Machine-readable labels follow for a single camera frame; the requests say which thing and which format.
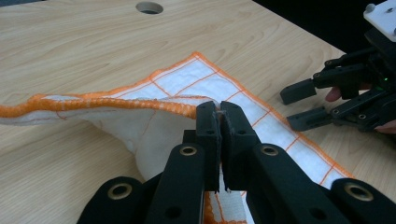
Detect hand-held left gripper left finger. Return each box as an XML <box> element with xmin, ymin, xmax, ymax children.
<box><xmin>182</xmin><ymin>100</ymin><xmax>223</xmax><ymax>192</ymax></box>

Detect round table cable hole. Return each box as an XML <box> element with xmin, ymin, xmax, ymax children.
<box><xmin>135</xmin><ymin>1</ymin><xmax>164</xmax><ymax>16</ymax></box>

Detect white towel with orange edge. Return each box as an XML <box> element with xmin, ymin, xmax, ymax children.
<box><xmin>0</xmin><ymin>50</ymin><xmax>356</xmax><ymax>224</ymax></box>

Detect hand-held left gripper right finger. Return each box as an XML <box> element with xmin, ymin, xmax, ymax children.
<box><xmin>219</xmin><ymin>100</ymin><xmax>262</xmax><ymax>192</ymax></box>

